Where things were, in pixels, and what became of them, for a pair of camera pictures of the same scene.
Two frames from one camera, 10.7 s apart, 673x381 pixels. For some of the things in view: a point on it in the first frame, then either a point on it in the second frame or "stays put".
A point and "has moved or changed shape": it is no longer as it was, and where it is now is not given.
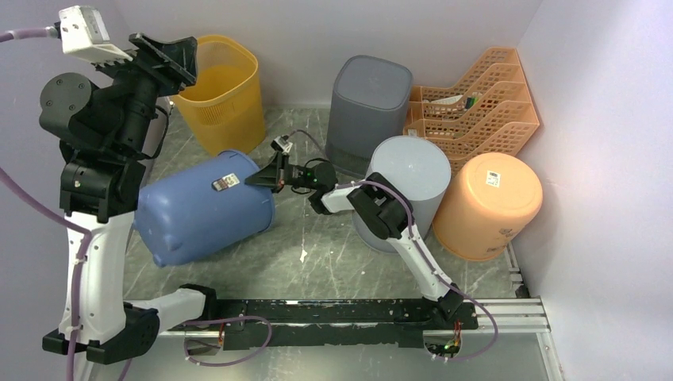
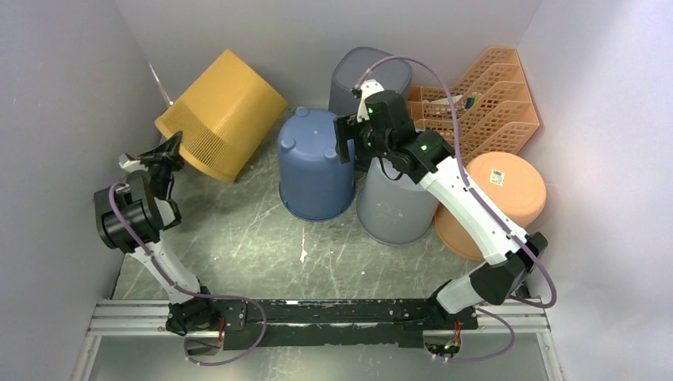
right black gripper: (274, 175) -> (346, 128)
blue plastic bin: (202, 209) -> (314, 185)
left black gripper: (181, 55) -> (167, 154)
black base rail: (265, 323) stays put
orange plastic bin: (488, 203) stays put
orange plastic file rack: (488, 110) stays put
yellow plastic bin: (224, 108) has moved or changed shape
